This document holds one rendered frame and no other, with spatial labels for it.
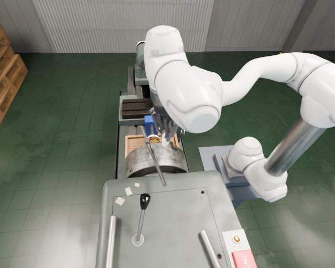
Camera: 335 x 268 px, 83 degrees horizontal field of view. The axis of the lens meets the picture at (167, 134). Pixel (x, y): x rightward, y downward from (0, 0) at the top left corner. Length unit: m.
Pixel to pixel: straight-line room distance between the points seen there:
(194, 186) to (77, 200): 1.63
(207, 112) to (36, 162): 2.45
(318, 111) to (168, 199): 0.59
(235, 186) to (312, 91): 0.82
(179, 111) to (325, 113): 0.55
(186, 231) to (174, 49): 0.55
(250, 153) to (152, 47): 0.89
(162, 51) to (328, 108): 0.55
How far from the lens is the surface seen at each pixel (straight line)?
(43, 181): 2.49
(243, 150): 1.21
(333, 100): 0.78
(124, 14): 4.19
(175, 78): 0.41
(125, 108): 1.48
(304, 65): 0.84
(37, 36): 4.78
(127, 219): 0.72
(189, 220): 0.72
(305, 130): 0.89
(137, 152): 0.89
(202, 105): 0.36
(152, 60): 0.49
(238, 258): 0.72
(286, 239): 2.32
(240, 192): 1.41
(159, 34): 0.49
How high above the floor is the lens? 1.93
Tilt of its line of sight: 49 degrees down
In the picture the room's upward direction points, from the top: 4 degrees clockwise
